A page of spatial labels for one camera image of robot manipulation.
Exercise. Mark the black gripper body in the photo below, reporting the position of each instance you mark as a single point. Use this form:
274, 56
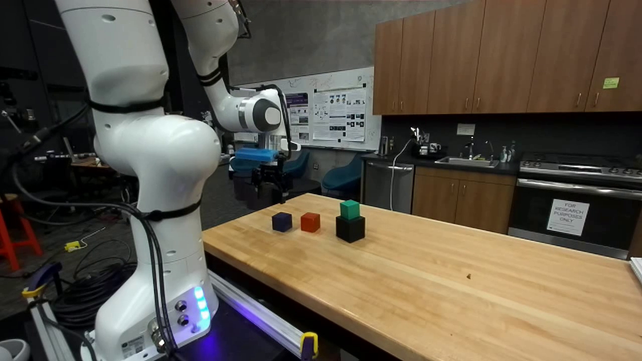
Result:
270, 173

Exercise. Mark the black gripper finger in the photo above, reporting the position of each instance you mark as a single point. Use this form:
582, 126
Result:
281, 191
260, 191

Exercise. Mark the purple block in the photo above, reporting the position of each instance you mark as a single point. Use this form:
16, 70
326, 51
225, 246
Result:
281, 220

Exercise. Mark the orange block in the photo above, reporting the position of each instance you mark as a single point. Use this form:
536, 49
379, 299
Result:
312, 220

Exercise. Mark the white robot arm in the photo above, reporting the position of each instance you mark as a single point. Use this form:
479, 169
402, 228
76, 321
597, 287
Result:
167, 300

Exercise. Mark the green block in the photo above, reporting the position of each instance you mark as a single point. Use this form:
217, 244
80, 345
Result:
350, 208

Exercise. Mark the black block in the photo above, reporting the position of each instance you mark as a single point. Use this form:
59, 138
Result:
350, 228

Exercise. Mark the blue chair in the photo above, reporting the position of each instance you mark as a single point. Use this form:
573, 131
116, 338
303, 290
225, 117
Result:
344, 181

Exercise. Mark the stainless dishwasher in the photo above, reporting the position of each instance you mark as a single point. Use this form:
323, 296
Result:
387, 184

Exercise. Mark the brown lower wooden cabinet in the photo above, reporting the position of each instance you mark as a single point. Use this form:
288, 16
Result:
464, 197

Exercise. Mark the brown upper wooden cabinets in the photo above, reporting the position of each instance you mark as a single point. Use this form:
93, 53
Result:
498, 56

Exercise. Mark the red stool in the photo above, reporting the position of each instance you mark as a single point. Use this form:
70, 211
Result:
16, 230

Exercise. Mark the white paper sign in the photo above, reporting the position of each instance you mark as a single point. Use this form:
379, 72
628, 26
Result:
569, 216

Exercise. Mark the stainless steel oven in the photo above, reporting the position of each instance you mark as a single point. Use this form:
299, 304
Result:
613, 191

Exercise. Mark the green sticky note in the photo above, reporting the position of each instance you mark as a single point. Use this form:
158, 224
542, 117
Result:
611, 83

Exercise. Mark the white wall poster board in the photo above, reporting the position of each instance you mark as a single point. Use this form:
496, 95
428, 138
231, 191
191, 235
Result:
333, 110

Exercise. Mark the aluminium rail with yellow clamp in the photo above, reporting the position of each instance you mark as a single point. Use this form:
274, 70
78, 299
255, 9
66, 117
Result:
299, 344

